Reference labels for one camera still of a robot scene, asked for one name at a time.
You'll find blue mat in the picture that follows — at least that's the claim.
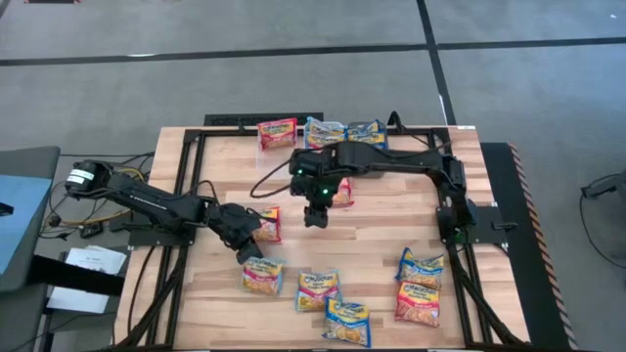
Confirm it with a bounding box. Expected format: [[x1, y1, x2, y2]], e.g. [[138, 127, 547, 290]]
[[0, 174, 54, 275]]

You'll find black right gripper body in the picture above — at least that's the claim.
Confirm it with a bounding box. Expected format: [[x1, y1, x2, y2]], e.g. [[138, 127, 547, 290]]
[[291, 173, 341, 209]]

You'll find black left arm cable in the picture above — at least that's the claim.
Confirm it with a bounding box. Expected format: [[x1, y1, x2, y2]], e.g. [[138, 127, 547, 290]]
[[193, 179, 221, 209]]

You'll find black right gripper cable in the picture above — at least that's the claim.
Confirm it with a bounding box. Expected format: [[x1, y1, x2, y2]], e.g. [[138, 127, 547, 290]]
[[249, 158, 294, 199]]

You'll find grey desk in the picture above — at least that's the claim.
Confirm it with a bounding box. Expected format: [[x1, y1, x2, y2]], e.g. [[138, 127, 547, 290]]
[[0, 145, 62, 294]]

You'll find black cable bundle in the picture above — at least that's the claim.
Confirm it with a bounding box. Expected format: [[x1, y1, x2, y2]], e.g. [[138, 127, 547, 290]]
[[38, 154, 157, 241]]

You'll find white paper sheet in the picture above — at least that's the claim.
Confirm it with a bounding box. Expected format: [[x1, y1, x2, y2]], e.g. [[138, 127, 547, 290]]
[[65, 245, 128, 276], [46, 286, 112, 315]]

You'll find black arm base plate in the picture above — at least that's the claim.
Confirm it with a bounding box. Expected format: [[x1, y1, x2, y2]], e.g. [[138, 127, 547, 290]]
[[436, 204, 517, 245], [127, 208, 200, 248]]

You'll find red Maruchan ramen packet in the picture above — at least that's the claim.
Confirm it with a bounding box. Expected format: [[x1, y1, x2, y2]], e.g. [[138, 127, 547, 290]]
[[257, 117, 298, 152], [393, 281, 441, 329], [251, 205, 283, 244], [333, 177, 355, 208]]

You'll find yellow cable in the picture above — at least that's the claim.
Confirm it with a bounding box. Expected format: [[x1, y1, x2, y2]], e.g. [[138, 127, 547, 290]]
[[63, 207, 133, 229]]

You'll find black aluminium table frame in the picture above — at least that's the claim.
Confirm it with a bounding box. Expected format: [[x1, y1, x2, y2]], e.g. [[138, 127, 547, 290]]
[[114, 124, 532, 352]]

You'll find small black box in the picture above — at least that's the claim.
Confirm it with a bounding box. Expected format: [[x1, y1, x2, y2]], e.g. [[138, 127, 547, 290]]
[[79, 222, 104, 240]]

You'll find black flat bar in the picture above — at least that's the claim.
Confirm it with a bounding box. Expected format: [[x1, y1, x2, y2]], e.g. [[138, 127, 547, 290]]
[[26, 253, 126, 297]]

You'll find grey plastic bin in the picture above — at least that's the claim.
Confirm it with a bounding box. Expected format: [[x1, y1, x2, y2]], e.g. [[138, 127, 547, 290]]
[[345, 119, 391, 151]]

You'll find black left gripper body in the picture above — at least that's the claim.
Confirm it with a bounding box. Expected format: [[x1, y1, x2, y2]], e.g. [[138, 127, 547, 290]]
[[209, 202, 263, 248]]

